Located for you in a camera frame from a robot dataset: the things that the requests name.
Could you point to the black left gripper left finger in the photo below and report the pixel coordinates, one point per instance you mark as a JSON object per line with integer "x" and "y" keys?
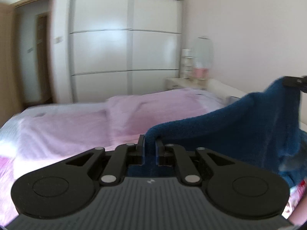
{"x": 124, "y": 156}

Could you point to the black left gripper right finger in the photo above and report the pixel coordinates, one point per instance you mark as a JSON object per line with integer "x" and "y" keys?
{"x": 176, "y": 157}

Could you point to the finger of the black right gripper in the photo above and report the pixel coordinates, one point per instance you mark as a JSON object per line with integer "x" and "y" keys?
{"x": 298, "y": 82}

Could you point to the dark blue knit sweater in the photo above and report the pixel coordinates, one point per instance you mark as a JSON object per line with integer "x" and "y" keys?
{"x": 261, "y": 128}

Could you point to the pink pillow right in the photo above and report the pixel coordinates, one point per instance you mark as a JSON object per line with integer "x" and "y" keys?
{"x": 177, "y": 102}

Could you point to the pink pillow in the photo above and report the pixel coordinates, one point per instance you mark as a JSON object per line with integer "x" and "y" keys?
{"x": 85, "y": 126}
{"x": 177, "y": 102}

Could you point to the white bed headboard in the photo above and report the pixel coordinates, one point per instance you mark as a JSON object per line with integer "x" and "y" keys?
{"x": 223, "y": 92}

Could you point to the pink pillow left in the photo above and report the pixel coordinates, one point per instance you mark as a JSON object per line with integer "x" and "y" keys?
{"x": 85, "y": 126}

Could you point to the white bedside table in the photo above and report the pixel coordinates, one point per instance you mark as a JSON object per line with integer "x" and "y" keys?
{"x": 181, "y": 83}

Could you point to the pink container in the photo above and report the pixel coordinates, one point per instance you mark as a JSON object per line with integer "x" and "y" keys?
{"x": 200, "y": 73}

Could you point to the white tiered shelf rack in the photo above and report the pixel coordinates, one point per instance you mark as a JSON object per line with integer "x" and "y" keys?
{"x": 186, "y": 63}

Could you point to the oval table mirror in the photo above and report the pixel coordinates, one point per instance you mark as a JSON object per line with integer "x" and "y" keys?
{"x": 202, "y": 53}

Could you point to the pink floral bed blanket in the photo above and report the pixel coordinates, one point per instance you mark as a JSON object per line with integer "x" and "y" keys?
{"x": 17, "y": 160}

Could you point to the white curved wardrobe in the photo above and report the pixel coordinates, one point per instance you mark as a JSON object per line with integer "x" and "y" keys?
{"x": 123, "y": 47}

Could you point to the wooden door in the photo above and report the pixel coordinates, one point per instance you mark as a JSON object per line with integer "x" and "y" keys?
{"x": 10, "y": 87}

